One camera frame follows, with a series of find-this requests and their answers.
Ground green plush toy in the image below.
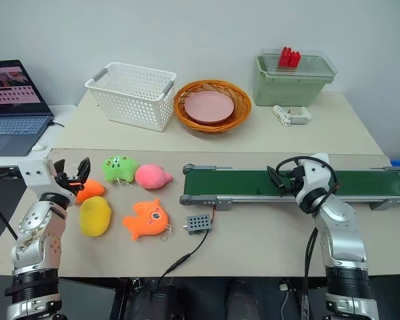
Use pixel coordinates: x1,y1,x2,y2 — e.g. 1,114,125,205
101,155,140,184

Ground pink plush toy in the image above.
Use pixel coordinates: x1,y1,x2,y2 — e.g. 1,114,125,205
134,163,174,190

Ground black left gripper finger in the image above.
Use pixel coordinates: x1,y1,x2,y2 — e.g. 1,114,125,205
53,159,67,178
74,156,92,183

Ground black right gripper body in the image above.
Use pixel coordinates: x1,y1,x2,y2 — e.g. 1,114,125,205
287,166,306,195

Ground white perforated plastic basket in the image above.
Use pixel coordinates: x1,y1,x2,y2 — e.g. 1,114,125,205
84,62,178,133

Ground orange fish plush toy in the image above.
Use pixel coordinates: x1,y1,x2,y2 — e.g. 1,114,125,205
122,198,174,242

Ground yellow plush toy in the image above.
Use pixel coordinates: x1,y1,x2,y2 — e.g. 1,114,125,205
79,195,113,238

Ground pink plate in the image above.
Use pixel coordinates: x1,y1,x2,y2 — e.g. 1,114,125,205
184,91,236,126

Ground clear plastic bin lid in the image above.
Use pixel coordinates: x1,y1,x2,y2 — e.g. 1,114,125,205
260,48,339,85

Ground grey perforated control box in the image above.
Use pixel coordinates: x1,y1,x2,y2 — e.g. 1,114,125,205
182,214,215,236

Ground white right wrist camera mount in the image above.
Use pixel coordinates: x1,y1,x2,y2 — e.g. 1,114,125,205
298,152,337,201

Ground small orange plush toy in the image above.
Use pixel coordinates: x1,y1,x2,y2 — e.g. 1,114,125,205
75,179,107,205

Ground dark rounded shape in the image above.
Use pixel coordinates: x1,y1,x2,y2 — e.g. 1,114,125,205
225,279,261,320
145,283,180,320

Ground green conveyor belt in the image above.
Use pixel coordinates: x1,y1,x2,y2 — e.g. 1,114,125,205
179,163,400,212

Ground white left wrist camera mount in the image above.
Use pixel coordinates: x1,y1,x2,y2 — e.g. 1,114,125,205
17,159,57,195

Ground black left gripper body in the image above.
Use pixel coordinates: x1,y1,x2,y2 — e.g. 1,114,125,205
55,173,88,203

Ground green plastic bin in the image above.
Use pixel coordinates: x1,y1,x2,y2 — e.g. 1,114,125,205
255,55,335,108

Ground orange wicker basket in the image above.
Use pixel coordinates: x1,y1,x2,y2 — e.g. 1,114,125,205
173,79,253,135

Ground open laptop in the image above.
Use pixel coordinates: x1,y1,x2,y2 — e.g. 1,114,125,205
0,59,55,157

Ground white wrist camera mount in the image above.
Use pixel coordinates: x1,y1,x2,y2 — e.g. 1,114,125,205
17,159,57,195
298,152,337,201

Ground white ribbed roller part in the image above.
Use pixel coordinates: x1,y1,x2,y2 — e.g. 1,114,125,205
272,105,293,129

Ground black control box cable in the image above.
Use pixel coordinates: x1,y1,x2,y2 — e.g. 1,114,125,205
157,229,210,288

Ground red plastic blocks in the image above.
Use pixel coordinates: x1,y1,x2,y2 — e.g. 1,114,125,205
279,46,302,69

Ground white plastic bracket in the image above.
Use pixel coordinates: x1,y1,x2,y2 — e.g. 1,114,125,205
287,106,313,125

